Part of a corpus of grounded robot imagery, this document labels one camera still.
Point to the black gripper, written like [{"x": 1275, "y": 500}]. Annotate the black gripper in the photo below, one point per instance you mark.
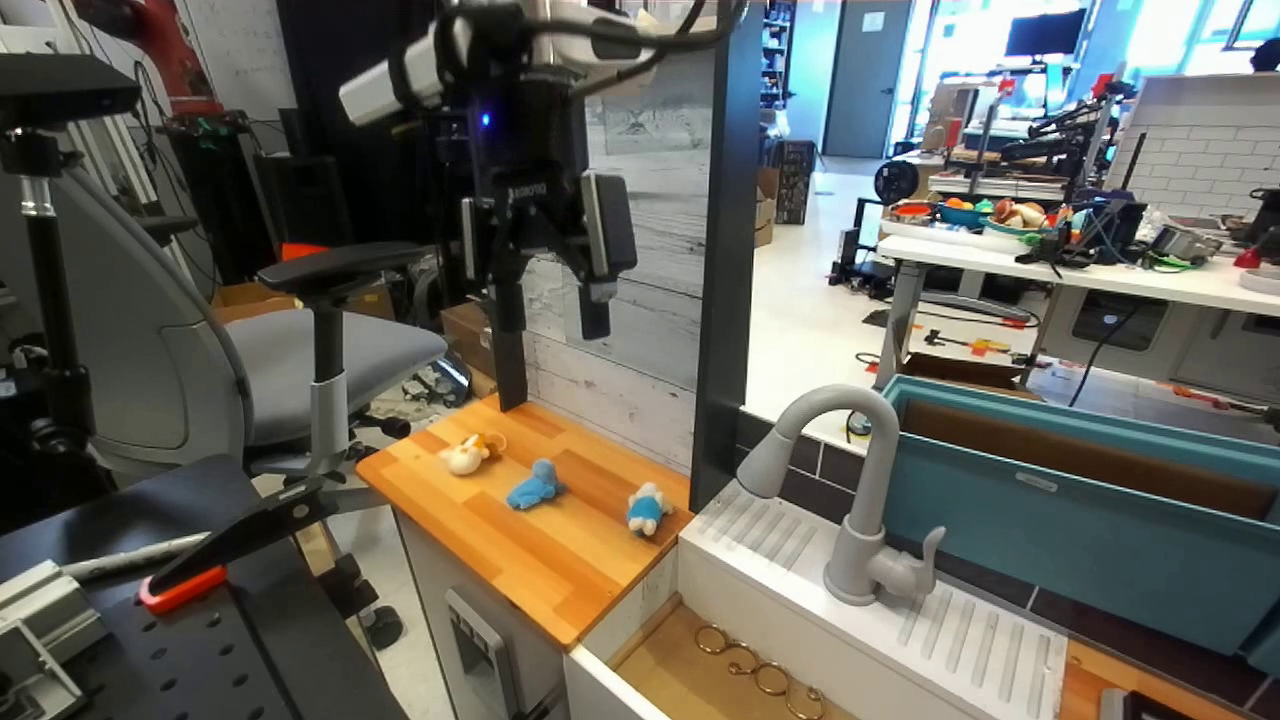
[{"x": 527, "y": 145}]

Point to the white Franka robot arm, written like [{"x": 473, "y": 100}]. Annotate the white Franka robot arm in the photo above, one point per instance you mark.
[{"x": 402, "y": 83}]

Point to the cream yellow plush toy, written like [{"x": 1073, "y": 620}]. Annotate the cream yellow plush toy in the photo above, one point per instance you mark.
[{"x": 464, "y": 457}]

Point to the blue and white plush toy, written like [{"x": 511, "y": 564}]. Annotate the blue and white plush toy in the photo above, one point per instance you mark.
[{"x": 645, "y": 509}]

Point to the white toy sink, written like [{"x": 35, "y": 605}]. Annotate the white toy sink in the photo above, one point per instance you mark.
[{"x": 824, "y": 615}]

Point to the marble pattern backsplash panel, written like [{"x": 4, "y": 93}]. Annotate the marble pattern backsplash panel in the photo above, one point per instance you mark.
[{"x": 652, "y": 361}]

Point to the wooden top kitchen cabinet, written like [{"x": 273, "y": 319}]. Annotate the wooden top kitchen cabinet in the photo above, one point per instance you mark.
[{"x": 535, "y": 562}]

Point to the grey door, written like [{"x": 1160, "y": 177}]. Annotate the grey door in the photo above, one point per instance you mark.
[{"x": 865, "y": 83}]

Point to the grey office chair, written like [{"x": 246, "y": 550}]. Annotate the grey office chair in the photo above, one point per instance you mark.
[{"x": 172, "y": 346}]

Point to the grey faucet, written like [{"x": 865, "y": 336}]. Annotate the grey faucet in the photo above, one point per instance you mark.
[{"x": 865, "y": 534}]

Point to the white cluttered work table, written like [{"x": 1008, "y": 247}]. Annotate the white cluttered work table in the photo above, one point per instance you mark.
[{"x": 1065, "y": 275}]

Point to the black perforated board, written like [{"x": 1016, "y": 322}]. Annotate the black perforated board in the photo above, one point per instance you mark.
[{"x": 202, "y": 654}]

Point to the dark computer monitor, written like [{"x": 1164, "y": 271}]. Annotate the dark computer monitor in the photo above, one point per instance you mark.
[{"x": 1046, "y": 34}]

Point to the teal storage bin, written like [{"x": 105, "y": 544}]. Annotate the teal storage bin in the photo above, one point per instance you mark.
[{"x": 1065, "y": 523}]

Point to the silver aluminium block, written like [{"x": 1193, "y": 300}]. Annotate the silver aluminium block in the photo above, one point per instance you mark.
[{"x": 42, "y": 627}]

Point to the white brick pattern panel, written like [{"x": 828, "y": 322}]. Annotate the white brick pattern panel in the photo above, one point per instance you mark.
[{"x": 1203, "y": 145}]

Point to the black vertical post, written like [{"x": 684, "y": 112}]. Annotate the black vertical post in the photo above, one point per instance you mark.
[{"x": 730, "y": 267}]

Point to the black camera stand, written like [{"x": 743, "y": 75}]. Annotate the black camera stand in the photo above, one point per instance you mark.
[{"x": 55, "y": 292}]

